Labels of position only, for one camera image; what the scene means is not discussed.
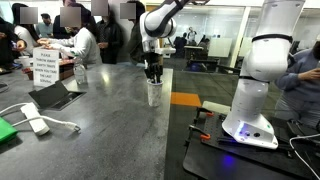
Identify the woman in white sweater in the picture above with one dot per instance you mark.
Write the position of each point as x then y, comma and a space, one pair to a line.
85, 45

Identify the clear plastic water bottle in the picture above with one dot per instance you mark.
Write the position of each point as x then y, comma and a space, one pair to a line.
80, 73

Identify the person in olive jacket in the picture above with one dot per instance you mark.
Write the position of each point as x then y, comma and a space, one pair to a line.
135, 45

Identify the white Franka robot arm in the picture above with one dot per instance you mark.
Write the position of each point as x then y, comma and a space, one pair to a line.
266, 56

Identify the white paper cup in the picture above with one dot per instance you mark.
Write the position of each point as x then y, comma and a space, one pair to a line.
155, 95

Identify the distant standing person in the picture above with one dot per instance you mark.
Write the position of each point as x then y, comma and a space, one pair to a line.
191, 35

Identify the man in teal shirt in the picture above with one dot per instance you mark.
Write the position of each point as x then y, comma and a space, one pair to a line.
45, 30

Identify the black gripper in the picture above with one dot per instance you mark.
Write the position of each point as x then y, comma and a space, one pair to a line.
153, 60

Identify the woman in black jacket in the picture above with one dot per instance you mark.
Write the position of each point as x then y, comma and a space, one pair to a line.
111, 41

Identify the person in grey long-sleeve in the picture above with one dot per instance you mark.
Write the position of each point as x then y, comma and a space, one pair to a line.
25, 36

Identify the person in blue sweater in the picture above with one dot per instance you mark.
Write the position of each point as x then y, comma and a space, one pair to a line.
300, 86

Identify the small white cup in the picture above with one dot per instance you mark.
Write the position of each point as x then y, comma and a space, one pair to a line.
24, 61

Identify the white power adapter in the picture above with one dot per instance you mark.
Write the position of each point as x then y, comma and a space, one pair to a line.
35, 118

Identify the green flat object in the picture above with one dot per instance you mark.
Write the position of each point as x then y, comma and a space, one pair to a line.
6, 131

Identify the white board panel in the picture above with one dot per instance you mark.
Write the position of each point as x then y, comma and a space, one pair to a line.
220, 47

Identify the black robot cart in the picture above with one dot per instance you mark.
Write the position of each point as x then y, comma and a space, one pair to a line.
213, 163

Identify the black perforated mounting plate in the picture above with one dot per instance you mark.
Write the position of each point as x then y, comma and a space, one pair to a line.
283, 150

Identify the white printed notice sign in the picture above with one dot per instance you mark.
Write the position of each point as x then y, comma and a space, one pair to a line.
46, 66

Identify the person in black top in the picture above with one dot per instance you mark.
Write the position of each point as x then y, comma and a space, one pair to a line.
6, 43

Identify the tall man in dark shirt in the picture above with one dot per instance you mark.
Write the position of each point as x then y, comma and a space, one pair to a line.
60, 30

